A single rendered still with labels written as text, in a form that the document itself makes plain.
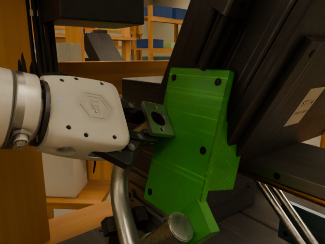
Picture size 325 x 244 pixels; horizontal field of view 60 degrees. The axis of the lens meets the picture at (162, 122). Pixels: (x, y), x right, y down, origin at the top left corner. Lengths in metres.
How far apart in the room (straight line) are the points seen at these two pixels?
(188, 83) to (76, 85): 0.15
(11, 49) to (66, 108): 0.30
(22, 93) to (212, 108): 0.22
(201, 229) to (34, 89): 0.25
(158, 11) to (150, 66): 5.02
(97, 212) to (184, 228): 0.47
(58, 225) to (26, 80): 0.53
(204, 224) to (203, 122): 0.13
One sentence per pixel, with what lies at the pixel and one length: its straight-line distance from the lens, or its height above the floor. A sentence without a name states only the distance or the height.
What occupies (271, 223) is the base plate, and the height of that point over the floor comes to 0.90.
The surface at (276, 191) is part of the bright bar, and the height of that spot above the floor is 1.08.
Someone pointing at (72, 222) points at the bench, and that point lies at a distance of 0.79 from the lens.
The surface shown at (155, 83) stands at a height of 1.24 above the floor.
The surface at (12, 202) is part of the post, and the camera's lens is 0.67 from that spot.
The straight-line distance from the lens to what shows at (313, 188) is 0.42.
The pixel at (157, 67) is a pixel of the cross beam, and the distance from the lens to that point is 0.86.
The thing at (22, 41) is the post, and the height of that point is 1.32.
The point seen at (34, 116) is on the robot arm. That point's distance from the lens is 0.30.
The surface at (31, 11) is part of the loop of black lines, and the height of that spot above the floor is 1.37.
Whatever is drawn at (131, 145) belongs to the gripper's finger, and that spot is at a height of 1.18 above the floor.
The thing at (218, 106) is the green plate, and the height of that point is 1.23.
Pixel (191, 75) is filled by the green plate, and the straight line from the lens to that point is 0.40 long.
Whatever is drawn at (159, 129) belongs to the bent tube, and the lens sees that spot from 0.39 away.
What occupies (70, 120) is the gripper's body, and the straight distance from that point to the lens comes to 0.32.
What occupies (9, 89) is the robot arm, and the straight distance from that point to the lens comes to 0.30.
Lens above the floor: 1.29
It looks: 13 degrees down
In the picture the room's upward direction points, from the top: straight up
